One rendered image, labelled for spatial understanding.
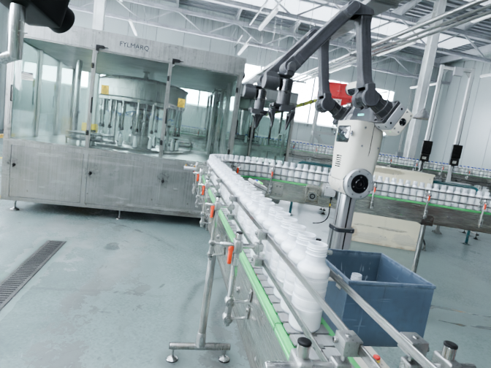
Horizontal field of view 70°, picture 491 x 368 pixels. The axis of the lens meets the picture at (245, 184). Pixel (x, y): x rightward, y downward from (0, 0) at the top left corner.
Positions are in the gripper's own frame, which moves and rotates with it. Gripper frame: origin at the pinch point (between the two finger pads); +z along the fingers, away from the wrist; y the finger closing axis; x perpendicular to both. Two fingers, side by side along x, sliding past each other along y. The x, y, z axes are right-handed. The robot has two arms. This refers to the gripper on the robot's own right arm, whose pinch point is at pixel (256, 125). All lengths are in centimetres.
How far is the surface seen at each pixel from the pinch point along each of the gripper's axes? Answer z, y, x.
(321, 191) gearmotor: 43, -85, -87
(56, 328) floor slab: 142, 99, -27
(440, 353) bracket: 30, 5, 155
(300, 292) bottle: 32, 17, 136
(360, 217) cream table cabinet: 101, -247, -285
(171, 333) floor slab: 141, 28, -25
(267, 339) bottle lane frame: 45, 19, 130
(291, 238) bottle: 26, 16, 123
